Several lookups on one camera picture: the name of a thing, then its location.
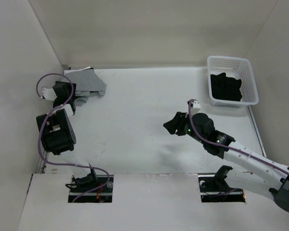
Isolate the white plastic basket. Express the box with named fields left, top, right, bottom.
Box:
left=207, top=56, right=259, bottom=108

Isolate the silver table rail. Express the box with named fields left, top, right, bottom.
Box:
left=39, top=64, right=69, bottom=174

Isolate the black tank top in basket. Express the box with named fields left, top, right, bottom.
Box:
left=210, top=73, right=242, bottom=102

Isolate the grey tank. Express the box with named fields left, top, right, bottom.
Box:
left=62, top=68, right=108, bottom=97
left=74, top=96, right=89, bottom=107

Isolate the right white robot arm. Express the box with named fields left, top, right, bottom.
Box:
left=163, top=112, right=289, bottom=213

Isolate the folded black tank top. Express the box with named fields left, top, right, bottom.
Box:
left=67, top=67, right=102, bottom=97

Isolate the folded grey tank top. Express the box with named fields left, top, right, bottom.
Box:
left=74, top=96, right=89, bottom=107

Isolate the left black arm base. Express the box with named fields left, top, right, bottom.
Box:
left=65, top=170, right=114, bottom=204

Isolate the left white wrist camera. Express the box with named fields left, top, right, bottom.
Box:
left=40, top=88, right=57, bottom=101

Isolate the folded white tank top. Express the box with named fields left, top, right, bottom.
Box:
left=64, top=66, right=92, bottom=75

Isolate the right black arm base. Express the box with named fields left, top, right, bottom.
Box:
left=198, top=166, right=246, bottom=203

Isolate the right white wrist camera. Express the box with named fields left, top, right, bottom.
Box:
left=187, top=99, right=201, bottom=116

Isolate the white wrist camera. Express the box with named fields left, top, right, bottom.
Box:
left=40, top=88, right=57, bottom=101
left=187, top=99, right=201, bottom=116

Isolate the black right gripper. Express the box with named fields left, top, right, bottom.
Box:
left=163, top=112, right=206, bottom=144

